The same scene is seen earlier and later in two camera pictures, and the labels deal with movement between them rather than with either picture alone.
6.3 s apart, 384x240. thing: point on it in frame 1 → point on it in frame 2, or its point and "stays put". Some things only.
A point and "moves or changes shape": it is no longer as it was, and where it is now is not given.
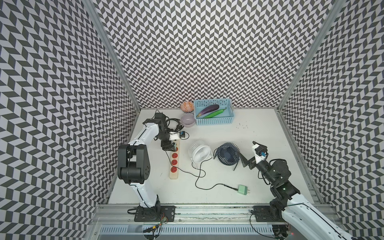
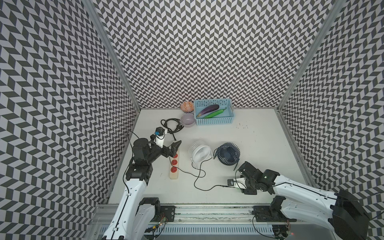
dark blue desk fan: [228, 153] stays put
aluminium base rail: [112, 222] stays put
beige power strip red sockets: [175, 161] stays put
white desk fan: [199, 152] stays put
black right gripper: [252, 162] → [251, 192]
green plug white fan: [243, 189] moves or changes shape
